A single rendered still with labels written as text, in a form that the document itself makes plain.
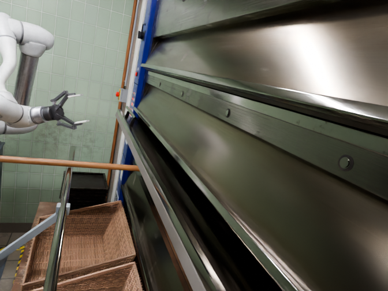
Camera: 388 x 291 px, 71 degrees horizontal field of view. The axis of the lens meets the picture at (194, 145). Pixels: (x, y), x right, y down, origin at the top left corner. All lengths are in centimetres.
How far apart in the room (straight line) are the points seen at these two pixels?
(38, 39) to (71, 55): 65
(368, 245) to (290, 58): 33
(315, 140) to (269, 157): 14
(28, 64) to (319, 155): 185
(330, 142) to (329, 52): 14
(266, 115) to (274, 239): 23
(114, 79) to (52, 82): 50
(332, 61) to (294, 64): 8
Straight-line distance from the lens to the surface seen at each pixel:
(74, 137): 270
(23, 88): 211
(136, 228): 144
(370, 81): 41
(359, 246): 43
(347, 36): 49
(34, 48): 200
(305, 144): 48
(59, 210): 110
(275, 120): 54
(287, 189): 52
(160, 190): 68
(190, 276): 49
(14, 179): 289
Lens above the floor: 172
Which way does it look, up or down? 14 degrees down
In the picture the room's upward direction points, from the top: 13 degrees clockwise
